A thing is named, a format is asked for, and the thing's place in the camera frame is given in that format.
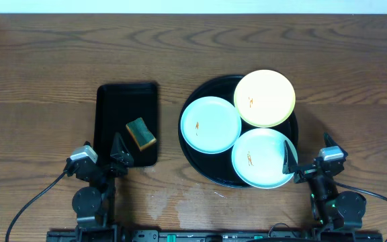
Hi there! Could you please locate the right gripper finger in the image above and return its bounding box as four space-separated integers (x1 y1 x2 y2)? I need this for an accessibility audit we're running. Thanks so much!
323 132 339 147
282 140 298 174

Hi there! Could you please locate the yellow green scrub sponge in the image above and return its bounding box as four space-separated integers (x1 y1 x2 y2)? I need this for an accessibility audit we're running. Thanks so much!
126 118 157 151

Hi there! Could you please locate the mint plate front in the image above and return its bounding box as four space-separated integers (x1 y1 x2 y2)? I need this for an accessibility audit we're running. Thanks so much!
231 128 298 189

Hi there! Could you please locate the mint plate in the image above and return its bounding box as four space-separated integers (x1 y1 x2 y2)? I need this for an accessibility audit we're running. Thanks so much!
180 96 241 154
231 128 298 189

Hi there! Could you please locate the yellow plate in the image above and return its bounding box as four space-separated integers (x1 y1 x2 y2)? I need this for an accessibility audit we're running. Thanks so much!
234 70 296 128

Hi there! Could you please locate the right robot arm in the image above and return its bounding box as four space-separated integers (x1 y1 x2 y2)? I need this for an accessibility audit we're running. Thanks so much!
282 133 366 231

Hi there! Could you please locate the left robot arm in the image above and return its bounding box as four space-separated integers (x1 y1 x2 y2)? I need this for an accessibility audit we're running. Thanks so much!
64 132 134 229

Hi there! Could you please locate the black rectangular tray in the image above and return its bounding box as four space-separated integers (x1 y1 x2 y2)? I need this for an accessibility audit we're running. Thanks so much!
93 83 159 167

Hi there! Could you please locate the black round tray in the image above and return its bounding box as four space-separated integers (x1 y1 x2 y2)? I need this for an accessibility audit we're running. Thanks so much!
178 75 298 188

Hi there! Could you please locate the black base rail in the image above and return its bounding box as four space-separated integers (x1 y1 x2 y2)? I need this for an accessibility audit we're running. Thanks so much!
46 229 384 242

